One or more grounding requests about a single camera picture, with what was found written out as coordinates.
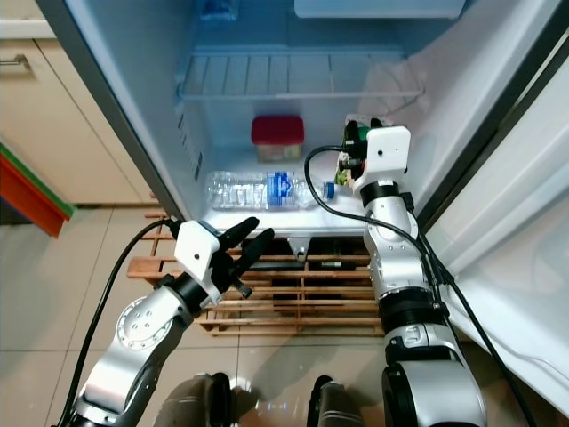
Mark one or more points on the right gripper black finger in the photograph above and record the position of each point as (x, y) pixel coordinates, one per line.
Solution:
(376, 124)

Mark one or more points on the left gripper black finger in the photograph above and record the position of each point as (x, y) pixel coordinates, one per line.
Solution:
(238, 235)
(254, 252)

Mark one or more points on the white carton green cap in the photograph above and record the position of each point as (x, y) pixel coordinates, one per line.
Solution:
(360, 133)

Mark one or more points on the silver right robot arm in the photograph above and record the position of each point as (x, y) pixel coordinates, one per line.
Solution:
(396, 258)

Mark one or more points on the clear fridge drawer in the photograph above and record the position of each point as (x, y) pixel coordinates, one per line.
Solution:
(373, 9)

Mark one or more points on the clear water bottle blue label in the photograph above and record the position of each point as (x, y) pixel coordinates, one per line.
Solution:
(240, 189)

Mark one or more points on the wooden pallet rack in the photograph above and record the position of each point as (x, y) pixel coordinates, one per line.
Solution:
(311, 298)

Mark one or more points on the robot left leg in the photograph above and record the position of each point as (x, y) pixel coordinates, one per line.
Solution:
(200, 405)

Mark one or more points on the robot leg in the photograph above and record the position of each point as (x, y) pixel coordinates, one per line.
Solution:
(338, 409)
(200, 405)

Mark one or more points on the robot right leg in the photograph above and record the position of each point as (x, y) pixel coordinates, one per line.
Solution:
(338, 409)

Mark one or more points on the orange flat board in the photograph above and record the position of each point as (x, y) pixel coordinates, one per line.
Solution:
(27, 191)

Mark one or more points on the beige kitchen cabinet white counter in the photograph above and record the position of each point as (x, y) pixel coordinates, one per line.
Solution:
(80, 133)

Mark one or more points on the green flat board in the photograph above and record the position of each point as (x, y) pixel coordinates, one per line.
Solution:
(44, 190)

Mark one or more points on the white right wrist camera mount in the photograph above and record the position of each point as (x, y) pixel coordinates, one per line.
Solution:
(387, 156)

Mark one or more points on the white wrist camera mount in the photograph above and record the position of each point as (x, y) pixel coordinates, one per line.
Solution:
(387, 156)
(196, 253)

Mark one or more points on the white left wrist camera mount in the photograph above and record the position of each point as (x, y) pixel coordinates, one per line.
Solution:
(196, 253)

